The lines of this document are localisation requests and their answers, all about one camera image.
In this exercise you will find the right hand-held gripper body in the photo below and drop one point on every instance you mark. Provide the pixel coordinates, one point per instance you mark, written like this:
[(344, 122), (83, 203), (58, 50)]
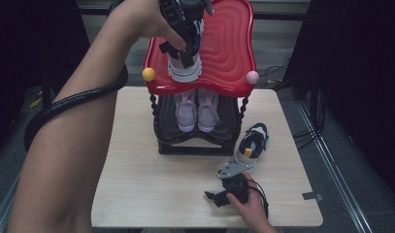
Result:
[(237, 186)]

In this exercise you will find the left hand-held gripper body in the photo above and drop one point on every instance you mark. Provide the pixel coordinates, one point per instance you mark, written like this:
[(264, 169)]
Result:
[(185, 16)]

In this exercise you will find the blue and white sneaker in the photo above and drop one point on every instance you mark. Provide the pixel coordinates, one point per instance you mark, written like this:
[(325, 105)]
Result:
[(255, 142), (185, 75)]

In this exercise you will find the red and black shoe rack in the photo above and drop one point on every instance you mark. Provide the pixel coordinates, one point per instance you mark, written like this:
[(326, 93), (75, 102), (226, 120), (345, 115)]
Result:
[(230, 48)]

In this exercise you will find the pink sneaker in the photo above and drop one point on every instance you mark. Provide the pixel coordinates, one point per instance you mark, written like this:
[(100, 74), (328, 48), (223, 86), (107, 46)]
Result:
[(186, 113), (207, 113)]

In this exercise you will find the person's right hand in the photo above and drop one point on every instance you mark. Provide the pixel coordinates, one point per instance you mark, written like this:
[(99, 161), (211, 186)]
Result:
[(255, 210)]

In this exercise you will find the person's left hand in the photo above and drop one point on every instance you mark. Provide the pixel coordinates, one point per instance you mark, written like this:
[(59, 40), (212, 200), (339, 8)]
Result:
[(143, 17)]

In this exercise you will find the grey tape piece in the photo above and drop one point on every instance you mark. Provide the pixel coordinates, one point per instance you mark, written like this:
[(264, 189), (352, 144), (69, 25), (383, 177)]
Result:
[(312, 196)]

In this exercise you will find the black metal stand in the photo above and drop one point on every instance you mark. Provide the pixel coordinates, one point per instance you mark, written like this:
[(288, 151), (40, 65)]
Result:
[(47, 90)]

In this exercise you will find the yellow floor tape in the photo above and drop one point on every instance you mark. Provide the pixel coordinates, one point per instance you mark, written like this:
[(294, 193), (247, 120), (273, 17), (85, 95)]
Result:
[(35, 101)]

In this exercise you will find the dark curtain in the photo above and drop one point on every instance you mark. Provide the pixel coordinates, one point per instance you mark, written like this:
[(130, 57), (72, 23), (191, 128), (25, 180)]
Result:
[(363, 64), (23, 39)]

